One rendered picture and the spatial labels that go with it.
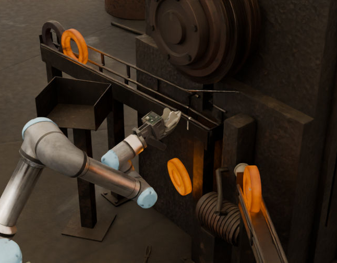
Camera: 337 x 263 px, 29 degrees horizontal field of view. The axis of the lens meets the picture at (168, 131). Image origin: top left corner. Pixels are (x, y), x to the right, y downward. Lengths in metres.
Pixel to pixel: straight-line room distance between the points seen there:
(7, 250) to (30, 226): 0.96
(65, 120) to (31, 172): 0.62
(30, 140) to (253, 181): 0.74
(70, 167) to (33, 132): 0.18
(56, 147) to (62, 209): 1.19
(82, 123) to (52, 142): 0.66
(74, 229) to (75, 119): 0.59
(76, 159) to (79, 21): 3.39
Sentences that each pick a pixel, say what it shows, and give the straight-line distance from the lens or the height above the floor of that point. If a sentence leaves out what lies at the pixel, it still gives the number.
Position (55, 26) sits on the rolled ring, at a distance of 3.34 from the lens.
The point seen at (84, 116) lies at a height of 0.60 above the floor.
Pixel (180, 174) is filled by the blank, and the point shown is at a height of 0.49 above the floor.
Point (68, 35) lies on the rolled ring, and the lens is 3.24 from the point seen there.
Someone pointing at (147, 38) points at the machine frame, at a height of 0.87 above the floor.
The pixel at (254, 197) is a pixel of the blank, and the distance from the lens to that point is 2.14.
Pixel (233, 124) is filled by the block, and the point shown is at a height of 0.80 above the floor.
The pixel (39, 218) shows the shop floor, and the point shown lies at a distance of 3.25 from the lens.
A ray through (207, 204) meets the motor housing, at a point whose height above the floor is 0.52.
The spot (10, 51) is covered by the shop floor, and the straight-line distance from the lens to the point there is 4.98.
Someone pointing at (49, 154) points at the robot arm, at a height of 0.86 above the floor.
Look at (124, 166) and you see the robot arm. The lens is 2.40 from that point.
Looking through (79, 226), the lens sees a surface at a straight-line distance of 3.16.
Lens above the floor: 2.01
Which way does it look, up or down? 31 degrees down
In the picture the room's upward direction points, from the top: straight up
